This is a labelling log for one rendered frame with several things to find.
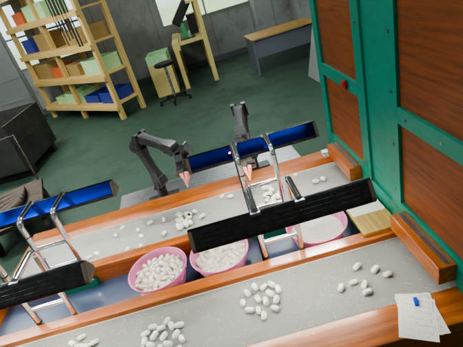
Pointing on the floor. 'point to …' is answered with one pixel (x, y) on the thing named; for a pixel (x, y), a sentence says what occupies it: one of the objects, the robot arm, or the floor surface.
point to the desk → (288, 38)
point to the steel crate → (21, 114)
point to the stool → (170, 81)
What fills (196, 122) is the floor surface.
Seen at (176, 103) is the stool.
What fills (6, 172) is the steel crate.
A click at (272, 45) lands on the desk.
